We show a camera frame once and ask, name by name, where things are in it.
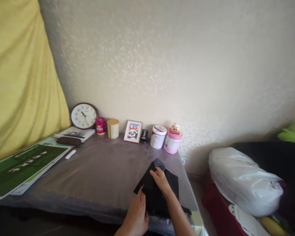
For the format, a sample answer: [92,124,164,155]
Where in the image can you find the gold tin can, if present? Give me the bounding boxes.
[107,119,120,140]

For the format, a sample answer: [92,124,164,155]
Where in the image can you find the black furniture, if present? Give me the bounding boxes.
[232,141,295,236]

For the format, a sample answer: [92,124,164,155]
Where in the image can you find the white canister purple lid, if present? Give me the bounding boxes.
[150,125,167,149]

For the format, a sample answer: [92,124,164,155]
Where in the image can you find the person's left hand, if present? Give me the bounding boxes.
[122,186,150,234]

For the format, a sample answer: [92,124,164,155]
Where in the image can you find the red box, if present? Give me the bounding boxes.
[201,172,249,236]

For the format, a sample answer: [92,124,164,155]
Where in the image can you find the panda picture frame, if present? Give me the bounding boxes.
[124,120,143,144]

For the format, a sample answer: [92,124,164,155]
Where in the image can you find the round maroon wall clock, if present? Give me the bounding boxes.
[70,102,99,130]

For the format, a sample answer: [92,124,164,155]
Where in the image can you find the white plastic holder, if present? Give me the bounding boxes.
[228,204,266,236]

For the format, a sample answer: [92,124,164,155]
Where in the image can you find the stack of white books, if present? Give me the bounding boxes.
[53,127,96,143]

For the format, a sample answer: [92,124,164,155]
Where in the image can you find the black garment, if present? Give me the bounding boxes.
[133,158,193,217]

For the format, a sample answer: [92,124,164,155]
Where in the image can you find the green plush toy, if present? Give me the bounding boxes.
[277,120,295,144]

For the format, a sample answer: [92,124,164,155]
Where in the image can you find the yellow curtain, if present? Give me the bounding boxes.
[0,0,72,165]

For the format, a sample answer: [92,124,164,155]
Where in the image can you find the pink canister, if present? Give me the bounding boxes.
[163,131,184,155]

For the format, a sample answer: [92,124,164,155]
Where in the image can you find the person's right thumb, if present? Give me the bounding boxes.
[150,170,161,184]

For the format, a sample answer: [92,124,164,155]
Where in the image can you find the small red canister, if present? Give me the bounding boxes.
[95,117,107,136]

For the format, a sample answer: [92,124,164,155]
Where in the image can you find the person's right hand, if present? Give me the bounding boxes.
[150,167,177,198]

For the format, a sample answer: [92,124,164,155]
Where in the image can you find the yellow oblong object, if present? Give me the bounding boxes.
[260,216,288,236]

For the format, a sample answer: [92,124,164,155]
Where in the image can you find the brown pouch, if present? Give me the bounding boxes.
[57,136,82,146]

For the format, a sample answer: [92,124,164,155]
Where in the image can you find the person's left fingers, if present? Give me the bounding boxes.
[134,186,146,201]

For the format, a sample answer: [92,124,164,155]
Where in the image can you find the clear plastic table cover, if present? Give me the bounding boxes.
[0,132,208,236]

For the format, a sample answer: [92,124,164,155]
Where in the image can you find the white plastic bag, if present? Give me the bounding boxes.
[208,147,285,218]

